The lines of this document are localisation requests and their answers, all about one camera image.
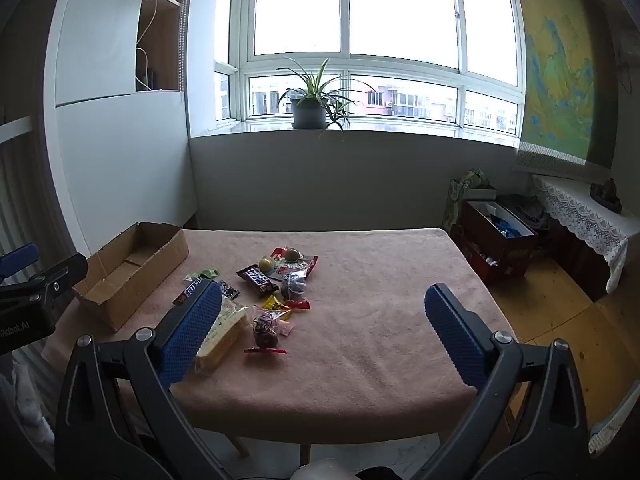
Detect yellow wafer pack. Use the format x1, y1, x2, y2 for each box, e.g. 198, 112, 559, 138
194, 296, 250, 373

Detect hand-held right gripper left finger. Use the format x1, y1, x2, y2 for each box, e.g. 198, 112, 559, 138
54, 280, 232, 480

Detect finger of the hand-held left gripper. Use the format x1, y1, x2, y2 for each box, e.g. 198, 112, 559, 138
0, 243, 40, 279
0, 253, 90, 306

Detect dark brown chocolate bar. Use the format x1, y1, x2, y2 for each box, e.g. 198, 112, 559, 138
172, 277, 216, 307

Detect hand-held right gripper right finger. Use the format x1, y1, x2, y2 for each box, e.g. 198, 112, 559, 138
420, 283, 594, 480

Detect yellow wall map poster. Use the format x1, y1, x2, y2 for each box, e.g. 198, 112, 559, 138
512, 0, 613, 181

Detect dark wooden cabinet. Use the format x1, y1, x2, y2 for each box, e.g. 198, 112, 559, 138
545, 212, 617, 302

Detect green carton box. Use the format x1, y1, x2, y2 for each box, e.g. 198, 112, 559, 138
441, 169, 498, 233

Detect white window frame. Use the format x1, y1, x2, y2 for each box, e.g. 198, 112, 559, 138
214, 0, 524, 149

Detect red cardboard box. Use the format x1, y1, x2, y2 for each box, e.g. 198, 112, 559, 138
459, 199, 539, 283

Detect dark figurine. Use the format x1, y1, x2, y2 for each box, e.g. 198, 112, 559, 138
590, 178, 623, 214

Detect red-brown chocolate bar blue print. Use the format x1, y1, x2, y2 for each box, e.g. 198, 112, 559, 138
236, 265, 280, 297

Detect white wardrobe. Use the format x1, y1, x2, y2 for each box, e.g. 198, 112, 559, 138
44, 0, 197, 257

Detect wooden bookshelf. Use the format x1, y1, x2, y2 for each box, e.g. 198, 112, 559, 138
136, 0, 184, 94

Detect potted spider plant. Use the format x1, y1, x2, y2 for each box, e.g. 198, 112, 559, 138
276, 56, 361, 133

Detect dark bag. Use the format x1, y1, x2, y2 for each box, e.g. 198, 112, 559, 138
500, 194, 551, 231

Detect white lace cloth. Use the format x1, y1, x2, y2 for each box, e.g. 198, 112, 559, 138
530, 174, 640, 295

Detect wooden table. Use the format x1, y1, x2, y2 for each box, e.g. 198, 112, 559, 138
227, 380, 533, 467

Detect clear packet red edges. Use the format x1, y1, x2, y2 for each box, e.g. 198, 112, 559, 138
270, 246, 319, 278

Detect clear dark fruit packet red strip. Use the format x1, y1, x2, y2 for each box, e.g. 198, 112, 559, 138
244, 307, 296, 355

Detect white cable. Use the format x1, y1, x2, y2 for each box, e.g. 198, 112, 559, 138
134, 0, 162, 92

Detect dark plum packet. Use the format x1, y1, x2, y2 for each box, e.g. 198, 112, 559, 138
280, 271, 307, 300

